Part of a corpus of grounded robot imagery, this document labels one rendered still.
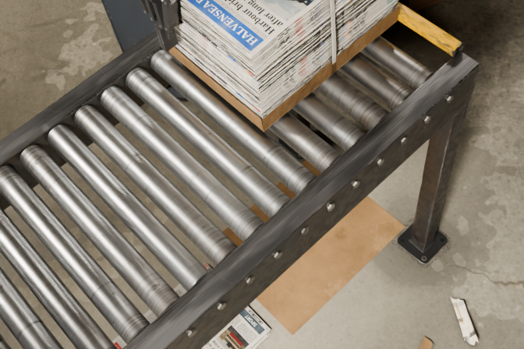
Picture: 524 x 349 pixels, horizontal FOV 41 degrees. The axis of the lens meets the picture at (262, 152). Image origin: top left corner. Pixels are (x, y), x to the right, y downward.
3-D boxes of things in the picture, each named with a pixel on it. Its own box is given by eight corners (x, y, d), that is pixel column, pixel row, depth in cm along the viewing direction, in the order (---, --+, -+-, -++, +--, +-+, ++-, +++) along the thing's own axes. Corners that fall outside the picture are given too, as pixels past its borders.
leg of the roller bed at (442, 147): (420, 227, 206) (450, 86, 149) (436, 241, 203) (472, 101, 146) (407, 241, 204) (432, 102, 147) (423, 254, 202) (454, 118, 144)
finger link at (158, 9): (158, -30, 119) (164, -27, 118) (173, 17, 128) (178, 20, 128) (140, -18, 118) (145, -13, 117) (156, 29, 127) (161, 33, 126)
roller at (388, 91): (235, -9, 154) (243, 2, 159) (399, 112, 133) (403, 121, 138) (250, -26, 154) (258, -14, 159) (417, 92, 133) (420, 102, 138)
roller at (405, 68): (263, -13, 160) (278, -29, 161) (425, 101, 139) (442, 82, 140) (257, -25, 156) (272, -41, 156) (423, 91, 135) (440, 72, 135)
